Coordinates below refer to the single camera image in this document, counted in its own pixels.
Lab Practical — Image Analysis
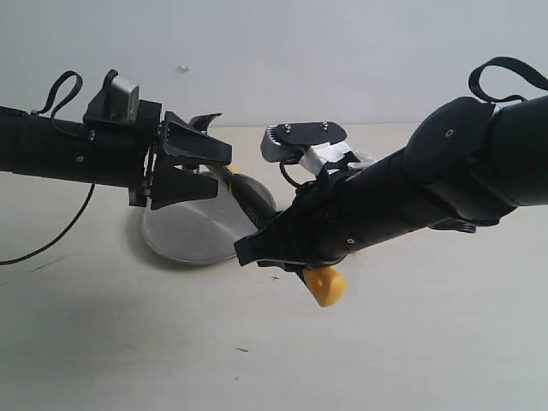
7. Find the round stainless steel plate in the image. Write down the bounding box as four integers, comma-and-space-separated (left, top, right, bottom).
140, 184, 256, 265

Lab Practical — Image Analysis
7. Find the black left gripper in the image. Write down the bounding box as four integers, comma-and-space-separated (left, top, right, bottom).
77, 100, 232, 210

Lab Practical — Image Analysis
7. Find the yellow black claw hammer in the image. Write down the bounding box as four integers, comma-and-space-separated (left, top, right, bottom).
187, 112, 348, 308

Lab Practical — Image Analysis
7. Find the black right camera cable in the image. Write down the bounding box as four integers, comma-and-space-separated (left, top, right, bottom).
278, 156, 313, 189

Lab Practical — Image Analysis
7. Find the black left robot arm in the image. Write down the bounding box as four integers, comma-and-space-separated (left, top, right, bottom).
1, 100, 232, 210

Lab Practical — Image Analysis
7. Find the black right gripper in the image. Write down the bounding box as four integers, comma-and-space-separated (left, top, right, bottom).
234, 169, 411, 273

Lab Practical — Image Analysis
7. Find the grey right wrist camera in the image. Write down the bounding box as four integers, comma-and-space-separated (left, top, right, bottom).
259, 122, 378, 175

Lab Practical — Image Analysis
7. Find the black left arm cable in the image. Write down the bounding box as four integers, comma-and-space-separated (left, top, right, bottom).
0, 70, 96, 265

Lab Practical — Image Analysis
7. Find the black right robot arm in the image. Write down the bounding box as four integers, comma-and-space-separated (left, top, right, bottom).
235, 97, 547, 271

